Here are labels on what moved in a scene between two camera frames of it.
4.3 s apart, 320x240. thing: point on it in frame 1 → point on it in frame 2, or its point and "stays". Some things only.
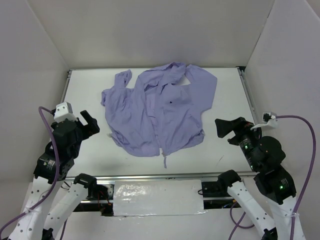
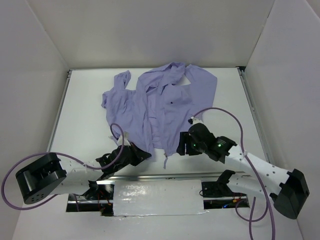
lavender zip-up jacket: (161, 115) stays
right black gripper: (236, 130) → (186, 144)
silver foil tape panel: (158, 197) stays
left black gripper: (83, 126) → (135, 153)
